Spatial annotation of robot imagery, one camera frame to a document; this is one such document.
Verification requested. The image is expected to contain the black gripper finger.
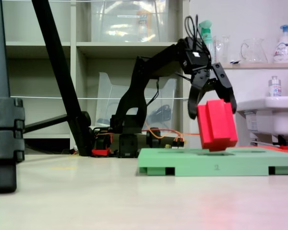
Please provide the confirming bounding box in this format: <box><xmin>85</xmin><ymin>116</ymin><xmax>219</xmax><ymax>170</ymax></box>
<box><xmin>211</xmin><ymin>61</ymin><xmax>238</xmax><ymax>115</ymax></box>
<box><xmin>187</xmin><ymin>83</ymin><xmax>208</xmax><ymax>120</ymax></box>

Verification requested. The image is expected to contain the red cross columnar block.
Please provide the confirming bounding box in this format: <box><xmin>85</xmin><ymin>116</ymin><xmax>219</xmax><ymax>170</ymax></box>
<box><xmin>196</xmin><ymin>98</ymin><xmax>239</xmax><ymax>152</ymax></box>

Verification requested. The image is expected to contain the orange flat block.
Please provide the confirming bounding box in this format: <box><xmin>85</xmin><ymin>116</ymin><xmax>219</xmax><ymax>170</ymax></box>
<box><xmin>235</xmin><ymin>144</ymin><xmax>288</xmax><ymax>155</ymax></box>

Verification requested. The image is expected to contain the clear glass beaker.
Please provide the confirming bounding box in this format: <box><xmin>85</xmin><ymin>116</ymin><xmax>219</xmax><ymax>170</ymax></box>
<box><xmin>213</xmin><ymin>35</ymin><xmax>231</xmax><ymax>64</ymax></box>

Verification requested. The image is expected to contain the green spray bottle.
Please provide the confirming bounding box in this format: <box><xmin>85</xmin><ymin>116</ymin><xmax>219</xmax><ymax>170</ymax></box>
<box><xmin>198</xmin><ymin>20</ymin><xmax>216</xmax><ymax>63</ymax></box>

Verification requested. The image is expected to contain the clear glass pitcher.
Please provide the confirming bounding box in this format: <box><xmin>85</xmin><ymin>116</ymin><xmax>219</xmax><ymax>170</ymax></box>
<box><xmin>240</xmin><ymin>38</ymin><xmax>268</xmax><ymax>64</ymax></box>

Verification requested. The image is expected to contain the small clear sanitiser bottle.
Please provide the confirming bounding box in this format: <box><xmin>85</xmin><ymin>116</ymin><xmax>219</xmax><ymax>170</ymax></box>
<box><xmin>268</xmin><ymin>76</ymin><xmax>283</xmax><ymax>98</ymax></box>

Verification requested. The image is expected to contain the white sink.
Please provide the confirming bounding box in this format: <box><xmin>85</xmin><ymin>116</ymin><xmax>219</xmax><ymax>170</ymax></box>
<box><xmin>234</xmin><ymin>95</ymin><xmax>288</xmax><ymax>147</ymax></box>

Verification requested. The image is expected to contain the green shape sorter board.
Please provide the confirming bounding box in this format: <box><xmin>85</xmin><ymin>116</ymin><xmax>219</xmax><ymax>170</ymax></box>
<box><xmin>137</xmin><ymin>148</ymin><xmax>288</xmax><ymax>177</ymax></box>

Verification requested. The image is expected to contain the white foam soap bottle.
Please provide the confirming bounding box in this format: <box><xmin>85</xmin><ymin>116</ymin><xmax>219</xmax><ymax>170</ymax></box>
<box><xmin>273</xmin><ymin>24</ymin><xmax>288</xmax><ymax>64</ymax></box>

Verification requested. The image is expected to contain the beige shelf unit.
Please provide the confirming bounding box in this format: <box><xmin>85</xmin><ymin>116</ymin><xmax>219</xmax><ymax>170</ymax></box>
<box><xmin>1</xmin><ymin>0</ymin><xmax>190</xmax><ymax>156</ymax></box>

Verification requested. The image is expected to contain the clear plastic storage box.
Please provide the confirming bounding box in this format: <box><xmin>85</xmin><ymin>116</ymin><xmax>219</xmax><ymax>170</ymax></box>
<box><xmin>90</xmin><ymin>0</ymin><xmax>170</xmax><ymax>43</ymax></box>

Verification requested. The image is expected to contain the clear plastic file tray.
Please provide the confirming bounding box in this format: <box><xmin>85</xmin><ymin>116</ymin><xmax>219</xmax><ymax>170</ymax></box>
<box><xmin>95</xmin><ymin>72</ymin><xmax>178</xmax><ymax>131</ymax></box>

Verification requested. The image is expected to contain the red base clamp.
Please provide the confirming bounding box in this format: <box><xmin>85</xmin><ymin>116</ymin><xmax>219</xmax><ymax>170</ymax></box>
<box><xmin>91</xmin><ymin>148</ymin><xmax>111</xmax><ymax>156</ymax></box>

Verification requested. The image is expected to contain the black tripod brace bar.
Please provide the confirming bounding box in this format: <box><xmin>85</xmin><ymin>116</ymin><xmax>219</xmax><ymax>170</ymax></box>
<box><xmin>24</xmin><ymin>114</ymin><xmax>68</xmax><ymax>134</ymax></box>

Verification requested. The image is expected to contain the grey tripod leg with clamp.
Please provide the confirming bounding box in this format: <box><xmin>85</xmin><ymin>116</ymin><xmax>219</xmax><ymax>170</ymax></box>
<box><xmin>0</xmin><ymin>0</ymin><xmax>26</xmax><ymax>194</ymax></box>

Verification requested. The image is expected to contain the orange cable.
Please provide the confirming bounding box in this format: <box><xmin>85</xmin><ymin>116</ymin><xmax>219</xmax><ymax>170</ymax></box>
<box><xmin>144</xmin><ymin>121</ymin><xmax>200</xmax><ymax>144</ymax></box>

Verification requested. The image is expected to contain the black wire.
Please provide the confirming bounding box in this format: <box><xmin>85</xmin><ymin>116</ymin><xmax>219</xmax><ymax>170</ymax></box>
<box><xmin>184</xmin><ymin>14</ymin><xmax>200</xmax><ymax>47</ymax></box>
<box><xmin>146</xmin><ymin>78</ymin><xmax>160</xmax><ymax>106</ymax></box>

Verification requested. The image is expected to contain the small circuit board with wires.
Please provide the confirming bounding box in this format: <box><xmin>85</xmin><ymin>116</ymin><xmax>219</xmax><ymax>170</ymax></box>
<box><xmin>165</xmin><ymin>138</ymin><xmax>187</xmax><ymax>149</ymax></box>

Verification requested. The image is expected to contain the white cord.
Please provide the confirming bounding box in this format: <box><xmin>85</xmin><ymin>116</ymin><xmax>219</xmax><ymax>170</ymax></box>
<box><xmin>11</xmin><ymin>93</ymin><xmax>193</xmax><ymax>100</ymax></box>

